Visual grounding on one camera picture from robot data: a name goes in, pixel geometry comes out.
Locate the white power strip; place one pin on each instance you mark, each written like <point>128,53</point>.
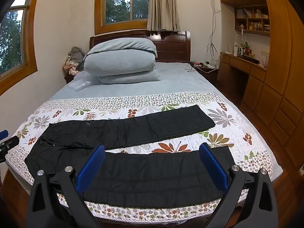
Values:
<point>209,65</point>

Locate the tall wooden wardrobe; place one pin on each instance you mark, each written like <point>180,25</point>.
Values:
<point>287,76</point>

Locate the small light blue pillow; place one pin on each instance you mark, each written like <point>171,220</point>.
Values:
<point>82,83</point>

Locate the black pants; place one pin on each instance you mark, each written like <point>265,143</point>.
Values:
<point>142,128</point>

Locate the white router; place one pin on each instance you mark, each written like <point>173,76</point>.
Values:
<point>235,50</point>

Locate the dark wooden nightstand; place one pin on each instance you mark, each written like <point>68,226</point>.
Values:
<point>209,74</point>

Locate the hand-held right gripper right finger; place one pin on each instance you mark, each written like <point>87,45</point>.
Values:
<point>212,163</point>

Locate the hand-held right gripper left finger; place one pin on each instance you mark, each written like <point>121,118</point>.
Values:
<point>93,163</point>

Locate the pile of clothes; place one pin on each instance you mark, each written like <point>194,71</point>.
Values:
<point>74,57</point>

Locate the stack of grey-blue pillows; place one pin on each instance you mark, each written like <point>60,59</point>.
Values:
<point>118,61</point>

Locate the wooden wall shelf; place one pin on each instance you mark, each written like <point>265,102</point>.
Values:
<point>251,26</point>

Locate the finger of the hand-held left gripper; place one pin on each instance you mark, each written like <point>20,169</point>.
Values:
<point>3,134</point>

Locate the beige curtain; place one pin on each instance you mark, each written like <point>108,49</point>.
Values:
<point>162,4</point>

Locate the wide wooden framed window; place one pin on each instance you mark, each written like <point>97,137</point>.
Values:
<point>11,40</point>

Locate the flat black device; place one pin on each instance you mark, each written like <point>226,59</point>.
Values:
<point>250,59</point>

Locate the wooden desk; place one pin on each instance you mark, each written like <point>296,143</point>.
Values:
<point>247,80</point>

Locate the light blue bedsheet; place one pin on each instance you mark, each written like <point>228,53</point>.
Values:
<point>178,83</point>

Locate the floral patterned quilt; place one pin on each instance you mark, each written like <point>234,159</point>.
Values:
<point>237,128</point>

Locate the row of books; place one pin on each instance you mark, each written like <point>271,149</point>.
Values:
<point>244,13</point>

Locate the wooden framed window with curtain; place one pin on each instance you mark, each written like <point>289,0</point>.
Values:
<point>118,4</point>

